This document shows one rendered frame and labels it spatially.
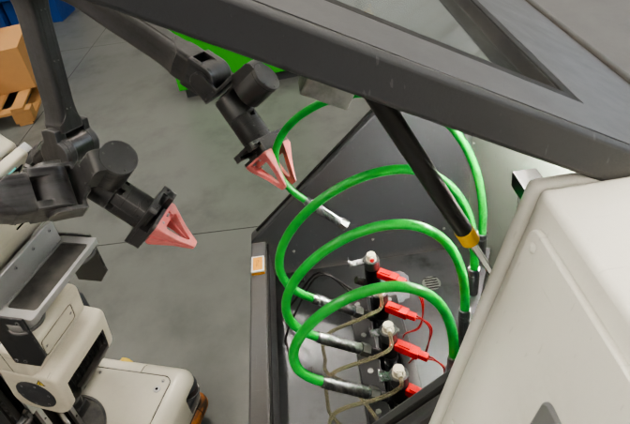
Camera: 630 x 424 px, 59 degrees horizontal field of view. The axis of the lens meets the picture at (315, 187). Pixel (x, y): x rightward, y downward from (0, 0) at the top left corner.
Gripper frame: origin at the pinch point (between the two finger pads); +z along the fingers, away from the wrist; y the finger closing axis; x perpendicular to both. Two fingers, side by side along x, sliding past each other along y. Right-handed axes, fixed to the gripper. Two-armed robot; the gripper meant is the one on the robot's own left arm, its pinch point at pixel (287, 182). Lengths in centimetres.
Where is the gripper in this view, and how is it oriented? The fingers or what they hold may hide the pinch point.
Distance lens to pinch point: 103.8
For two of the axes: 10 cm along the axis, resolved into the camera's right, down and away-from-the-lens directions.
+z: 5.7, 8.2, -0.3
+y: 5.8, -3.7, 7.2
